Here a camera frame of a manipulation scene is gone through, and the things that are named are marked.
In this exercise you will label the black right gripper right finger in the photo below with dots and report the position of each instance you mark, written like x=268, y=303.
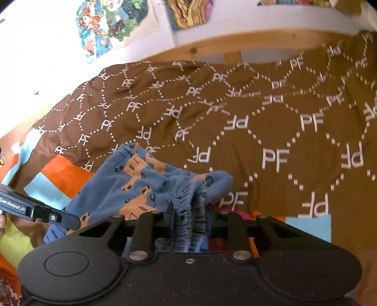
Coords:
x=227, y=232

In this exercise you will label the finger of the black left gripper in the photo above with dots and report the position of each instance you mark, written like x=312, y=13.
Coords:
x=68, y=221

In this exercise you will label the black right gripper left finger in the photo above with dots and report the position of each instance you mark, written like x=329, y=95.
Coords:
x=150, y=227

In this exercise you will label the blue patterned child pants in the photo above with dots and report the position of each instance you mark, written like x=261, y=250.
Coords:
x=132, y=182

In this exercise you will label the colourful striped bedsheet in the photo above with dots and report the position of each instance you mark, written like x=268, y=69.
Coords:
x=54, y=174

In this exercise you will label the brown PF patterned blanket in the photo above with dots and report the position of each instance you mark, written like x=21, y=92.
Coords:
x=306, y=126

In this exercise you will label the white folded cloth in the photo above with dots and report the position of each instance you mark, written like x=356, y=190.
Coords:
x=362, y=12

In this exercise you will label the colourful cartoon wall poster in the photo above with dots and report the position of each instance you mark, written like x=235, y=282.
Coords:
x=106, y=25

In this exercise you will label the yellow patterned wall poster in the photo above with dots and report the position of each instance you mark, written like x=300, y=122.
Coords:
x=188, y=13

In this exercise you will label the floral wall poster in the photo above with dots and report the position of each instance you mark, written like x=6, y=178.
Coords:
x=320, y=3

